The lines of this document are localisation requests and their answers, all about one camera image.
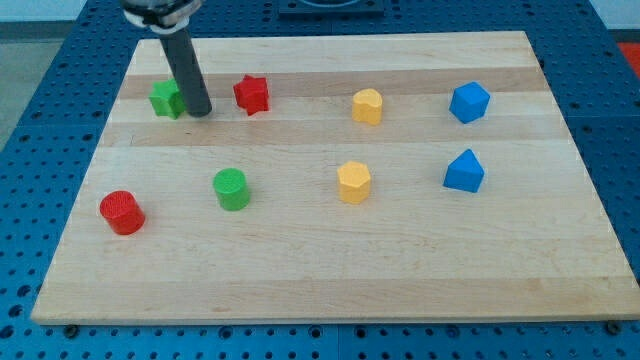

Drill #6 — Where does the red cylinder block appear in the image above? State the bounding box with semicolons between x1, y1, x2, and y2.
99;190;146;235

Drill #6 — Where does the blue triangular prism block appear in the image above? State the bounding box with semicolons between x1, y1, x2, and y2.
443;149;485;193

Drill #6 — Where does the green star block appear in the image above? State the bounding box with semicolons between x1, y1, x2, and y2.
148;78;186;120

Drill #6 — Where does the blue cube block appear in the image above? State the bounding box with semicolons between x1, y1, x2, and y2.
449;81;491;124

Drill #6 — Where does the light wooden board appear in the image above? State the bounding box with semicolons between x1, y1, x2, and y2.
31;31;639;325

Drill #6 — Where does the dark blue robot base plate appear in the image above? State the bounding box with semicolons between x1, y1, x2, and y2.
277;0;384;17

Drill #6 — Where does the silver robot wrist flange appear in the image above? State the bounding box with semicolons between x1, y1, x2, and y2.
119;0;203;33

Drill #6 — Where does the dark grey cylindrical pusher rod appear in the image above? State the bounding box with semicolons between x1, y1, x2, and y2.
159;28;212;117

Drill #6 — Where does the yellow hexagon block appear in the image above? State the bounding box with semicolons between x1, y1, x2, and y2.
337;161;372;204

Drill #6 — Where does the green cylinder block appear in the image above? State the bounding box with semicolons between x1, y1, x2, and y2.
212;168;250;211

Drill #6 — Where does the yellow heart block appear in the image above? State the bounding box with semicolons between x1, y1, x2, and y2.
352;88;383;125

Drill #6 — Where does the red star block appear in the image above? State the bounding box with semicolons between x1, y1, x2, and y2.
233;75;269;116

